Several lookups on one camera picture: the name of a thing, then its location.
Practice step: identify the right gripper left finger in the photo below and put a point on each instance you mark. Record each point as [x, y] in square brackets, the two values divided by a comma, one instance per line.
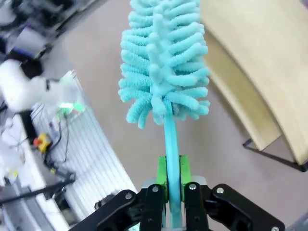
[134, 209]

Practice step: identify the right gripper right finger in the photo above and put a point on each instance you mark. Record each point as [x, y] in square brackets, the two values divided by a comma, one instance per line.
[216, 209]

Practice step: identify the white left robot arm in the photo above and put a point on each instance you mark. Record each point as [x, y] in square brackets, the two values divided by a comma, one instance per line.
[16, 84]

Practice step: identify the white ribbed panel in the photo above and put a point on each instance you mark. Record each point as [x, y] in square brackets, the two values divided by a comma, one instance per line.
[96, 149]

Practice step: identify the green lit circuit board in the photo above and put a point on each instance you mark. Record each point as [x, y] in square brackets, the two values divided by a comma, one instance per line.
[69, 109]

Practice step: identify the teal chenille duster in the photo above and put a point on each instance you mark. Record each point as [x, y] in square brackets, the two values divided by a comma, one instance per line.
[163, 60]

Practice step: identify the yellow red emergency stop button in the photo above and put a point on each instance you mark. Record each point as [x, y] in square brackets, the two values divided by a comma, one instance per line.
[42, 142]

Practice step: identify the wooden two-tier shelf black frame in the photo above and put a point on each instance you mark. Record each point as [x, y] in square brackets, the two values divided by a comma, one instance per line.
[252, 60]

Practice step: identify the black metal bar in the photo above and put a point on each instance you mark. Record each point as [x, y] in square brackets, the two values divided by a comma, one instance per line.
[36, 190]

